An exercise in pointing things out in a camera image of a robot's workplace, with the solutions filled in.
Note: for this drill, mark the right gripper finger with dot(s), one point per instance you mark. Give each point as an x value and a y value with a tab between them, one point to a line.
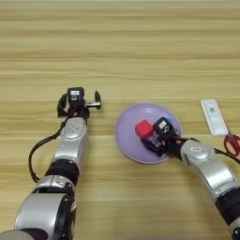
151	147

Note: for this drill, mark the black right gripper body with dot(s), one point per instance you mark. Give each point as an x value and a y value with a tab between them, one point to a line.
170	146

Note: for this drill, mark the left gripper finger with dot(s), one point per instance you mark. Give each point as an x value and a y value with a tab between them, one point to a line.
97	100
62	106

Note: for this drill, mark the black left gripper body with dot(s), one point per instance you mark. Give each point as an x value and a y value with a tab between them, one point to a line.
79	110

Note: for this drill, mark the red cube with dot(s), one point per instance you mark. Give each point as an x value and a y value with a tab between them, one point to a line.
143	128

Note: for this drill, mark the white rectangular remote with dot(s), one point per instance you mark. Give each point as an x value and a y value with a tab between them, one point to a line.
214	117

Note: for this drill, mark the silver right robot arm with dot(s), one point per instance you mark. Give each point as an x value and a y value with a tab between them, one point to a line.
212	172

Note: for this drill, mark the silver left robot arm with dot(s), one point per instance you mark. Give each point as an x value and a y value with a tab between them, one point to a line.
67	146

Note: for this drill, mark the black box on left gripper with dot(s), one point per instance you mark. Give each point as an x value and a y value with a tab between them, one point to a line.
75	94

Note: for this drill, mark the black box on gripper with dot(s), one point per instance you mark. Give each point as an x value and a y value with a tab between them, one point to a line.
75	94
163	126

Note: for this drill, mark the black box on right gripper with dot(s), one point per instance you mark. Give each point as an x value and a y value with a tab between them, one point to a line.
163	126

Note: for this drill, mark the round purple plate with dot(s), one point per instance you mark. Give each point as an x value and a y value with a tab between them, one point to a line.
128	137

